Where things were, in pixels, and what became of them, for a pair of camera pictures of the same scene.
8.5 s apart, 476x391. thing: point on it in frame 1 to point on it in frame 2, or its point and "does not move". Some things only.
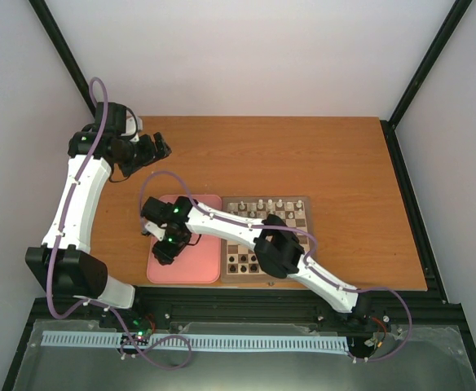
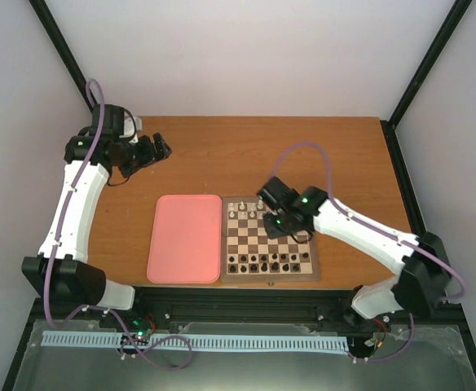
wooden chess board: x=239 y=261 does not move
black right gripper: x=167 y=255 to x=272 y=232
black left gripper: x=152 y=155 does not move
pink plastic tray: x=199 y=263 does not move
